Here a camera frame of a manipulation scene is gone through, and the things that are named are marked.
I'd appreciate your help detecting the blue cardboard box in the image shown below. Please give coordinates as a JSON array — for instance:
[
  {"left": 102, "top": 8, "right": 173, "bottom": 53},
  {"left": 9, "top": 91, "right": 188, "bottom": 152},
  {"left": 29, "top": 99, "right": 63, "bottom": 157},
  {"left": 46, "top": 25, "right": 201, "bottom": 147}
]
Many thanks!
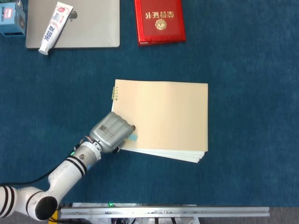
[{"left": 0, "top": 1, "right": 27, "bottom": 37}]

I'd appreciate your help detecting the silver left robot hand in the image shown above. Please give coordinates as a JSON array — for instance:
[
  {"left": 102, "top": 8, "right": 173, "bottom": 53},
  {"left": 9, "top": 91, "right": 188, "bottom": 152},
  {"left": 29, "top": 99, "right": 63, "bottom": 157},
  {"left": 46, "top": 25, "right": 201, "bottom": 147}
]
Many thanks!
[{"left": 89, "top": 112, "right": 137, "bottom": 154}]

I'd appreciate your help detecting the red certificate folder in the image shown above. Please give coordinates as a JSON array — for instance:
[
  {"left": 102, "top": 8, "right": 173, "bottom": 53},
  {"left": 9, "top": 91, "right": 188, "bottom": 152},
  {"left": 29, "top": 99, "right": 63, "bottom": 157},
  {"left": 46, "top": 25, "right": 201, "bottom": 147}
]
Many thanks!
[{"left": 134, "top": 0, "right": 187, "bottom": 47}]

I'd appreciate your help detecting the beige spiral notebook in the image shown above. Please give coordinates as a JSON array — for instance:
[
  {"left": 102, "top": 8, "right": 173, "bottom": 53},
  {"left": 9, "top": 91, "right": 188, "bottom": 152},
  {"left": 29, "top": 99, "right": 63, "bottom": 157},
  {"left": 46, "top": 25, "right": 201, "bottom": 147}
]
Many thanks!
[{"left": 111, "top": 79, "right": 209, "bottom": 164}]

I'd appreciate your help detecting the dark blue felt mat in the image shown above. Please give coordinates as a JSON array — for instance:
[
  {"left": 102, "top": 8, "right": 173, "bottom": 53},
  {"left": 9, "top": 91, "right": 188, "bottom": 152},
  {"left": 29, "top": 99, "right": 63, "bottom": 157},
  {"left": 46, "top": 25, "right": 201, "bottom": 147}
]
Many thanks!
[{"left": 0, "top": 0, "right": 299, "bottom": 208}]

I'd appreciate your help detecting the aluminium frame rail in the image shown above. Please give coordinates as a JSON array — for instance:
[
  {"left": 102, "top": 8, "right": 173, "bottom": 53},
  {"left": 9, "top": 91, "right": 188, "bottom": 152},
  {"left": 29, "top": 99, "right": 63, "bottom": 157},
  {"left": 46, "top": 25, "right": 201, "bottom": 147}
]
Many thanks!
[{"left": 60, "top": 206, "right": 271, "bottom": 220}]

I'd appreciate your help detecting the white toothpaste tube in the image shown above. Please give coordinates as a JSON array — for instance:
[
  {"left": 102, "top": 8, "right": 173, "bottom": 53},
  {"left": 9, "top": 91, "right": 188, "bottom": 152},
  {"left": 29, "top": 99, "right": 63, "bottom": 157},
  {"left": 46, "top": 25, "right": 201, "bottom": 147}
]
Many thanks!
[{"left": 38, "top": 1, "right": 74, "bottom": 56}]

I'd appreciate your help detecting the grey closed laptop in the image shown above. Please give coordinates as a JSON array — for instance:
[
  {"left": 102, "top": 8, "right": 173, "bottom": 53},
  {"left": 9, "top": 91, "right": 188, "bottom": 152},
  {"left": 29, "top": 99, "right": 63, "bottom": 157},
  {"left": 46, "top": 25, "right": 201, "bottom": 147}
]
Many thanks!
[{"left": 25, "top": 0, "right": 121, "bottom": 49}]

